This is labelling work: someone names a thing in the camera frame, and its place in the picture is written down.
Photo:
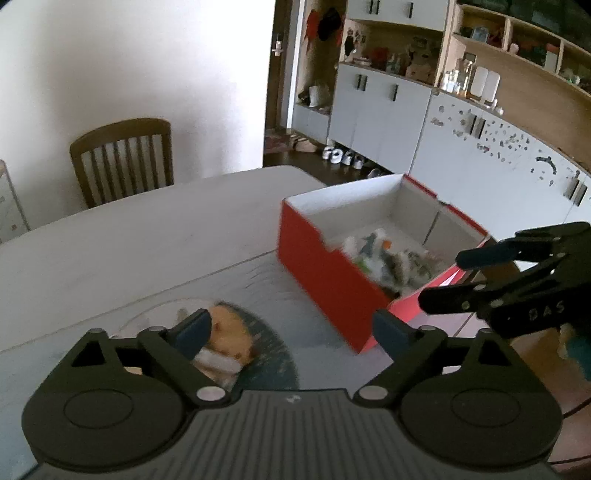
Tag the white sneaker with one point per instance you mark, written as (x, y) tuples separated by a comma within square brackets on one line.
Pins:
[(348, 158), (337, 156), (358, 161), (328, 153)]

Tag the beige slipper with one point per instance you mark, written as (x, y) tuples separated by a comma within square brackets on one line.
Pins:
[(304, 144)]

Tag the white sideboard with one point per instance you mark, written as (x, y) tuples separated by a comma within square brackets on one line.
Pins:
[(11, 203)]

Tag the patterned doormat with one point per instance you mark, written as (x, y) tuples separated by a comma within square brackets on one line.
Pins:
[(277, 142)]

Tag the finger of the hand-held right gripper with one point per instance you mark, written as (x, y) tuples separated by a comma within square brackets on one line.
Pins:
[(455, 299), (489, 256)]

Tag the person's right forearm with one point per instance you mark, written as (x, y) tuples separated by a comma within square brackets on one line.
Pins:
[(579, 353)]

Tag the white wall cabinet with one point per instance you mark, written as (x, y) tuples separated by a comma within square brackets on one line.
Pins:
[(461, 152)]

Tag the brown door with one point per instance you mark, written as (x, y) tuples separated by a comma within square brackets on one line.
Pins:
[(277, 92)]

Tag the wooden dining chair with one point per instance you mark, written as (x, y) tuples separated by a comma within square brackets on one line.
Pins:
[(122, 157)]

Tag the yellow plush toy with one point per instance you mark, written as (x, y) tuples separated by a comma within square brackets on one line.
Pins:
[(231, 334)]

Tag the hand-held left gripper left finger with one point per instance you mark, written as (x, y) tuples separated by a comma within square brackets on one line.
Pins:
[(194, 330)]

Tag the light sandal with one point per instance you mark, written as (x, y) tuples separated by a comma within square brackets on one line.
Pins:
[(374, 173)]

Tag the white bag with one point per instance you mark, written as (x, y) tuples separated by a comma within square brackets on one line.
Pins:
[(319, 97)]

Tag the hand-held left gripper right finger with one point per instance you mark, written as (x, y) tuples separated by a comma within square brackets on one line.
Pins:
[(390, 332)]

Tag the red hanging garment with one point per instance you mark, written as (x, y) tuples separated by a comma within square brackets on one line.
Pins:
[(312, 25)]

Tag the red shoe box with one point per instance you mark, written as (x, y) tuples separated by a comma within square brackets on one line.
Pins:
[(323, 281)]

